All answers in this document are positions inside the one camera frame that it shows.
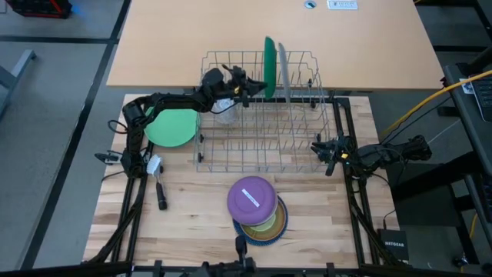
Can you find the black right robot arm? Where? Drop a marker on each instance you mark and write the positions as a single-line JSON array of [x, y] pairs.
[[384, 152]]

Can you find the white printed sticker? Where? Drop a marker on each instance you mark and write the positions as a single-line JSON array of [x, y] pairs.
[[467, 86]]

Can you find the dark green plate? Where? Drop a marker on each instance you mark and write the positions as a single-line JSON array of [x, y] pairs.
[[270, 67]]

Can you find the light green plate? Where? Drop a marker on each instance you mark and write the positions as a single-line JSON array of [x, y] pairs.
[[171, 127]]

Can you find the black aluminium table frame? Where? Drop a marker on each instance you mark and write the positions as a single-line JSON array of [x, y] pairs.
[[356, 231]]

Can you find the sage green plate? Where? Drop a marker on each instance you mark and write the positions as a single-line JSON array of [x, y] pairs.
[[272, 219]]

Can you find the patterned glass cup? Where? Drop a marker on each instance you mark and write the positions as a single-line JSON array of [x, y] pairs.
[[226, 113]]

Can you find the black camera stand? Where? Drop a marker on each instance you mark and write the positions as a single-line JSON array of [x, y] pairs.
[[241, 246]]

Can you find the blue patterned plate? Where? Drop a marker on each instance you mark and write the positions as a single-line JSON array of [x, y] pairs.
[[250, 240]]

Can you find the black and red toolbox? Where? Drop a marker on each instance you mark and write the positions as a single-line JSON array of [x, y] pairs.
[[38, 7]]

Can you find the white desk power outlet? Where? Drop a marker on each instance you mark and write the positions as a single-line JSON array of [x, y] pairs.
[[342, 4]]

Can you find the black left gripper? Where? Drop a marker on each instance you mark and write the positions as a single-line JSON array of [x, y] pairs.
[[235, 90]]

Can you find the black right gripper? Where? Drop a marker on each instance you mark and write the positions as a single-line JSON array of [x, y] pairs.
[[341, 149]]

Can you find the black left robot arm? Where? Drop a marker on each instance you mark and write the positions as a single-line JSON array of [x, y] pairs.
[[169, 102]]

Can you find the black Netgear switch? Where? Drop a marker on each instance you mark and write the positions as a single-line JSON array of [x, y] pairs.
[[394, 244]]

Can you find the black clamp bracket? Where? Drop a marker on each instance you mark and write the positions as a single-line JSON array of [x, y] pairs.
[[107, 157]]

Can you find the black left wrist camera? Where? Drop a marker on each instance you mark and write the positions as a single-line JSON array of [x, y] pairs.
[[235, 73]]

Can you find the grey plate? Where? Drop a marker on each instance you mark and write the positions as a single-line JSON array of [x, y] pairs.
[[283, 73]]

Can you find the black keyboard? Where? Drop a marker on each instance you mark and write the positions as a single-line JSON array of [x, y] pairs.
[[484, 96]]

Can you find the beige wooden desk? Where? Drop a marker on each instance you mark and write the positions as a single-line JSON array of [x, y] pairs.
[[173, 38]]

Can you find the grey metal table leg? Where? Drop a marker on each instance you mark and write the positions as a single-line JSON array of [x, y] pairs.
[[15, 73]]

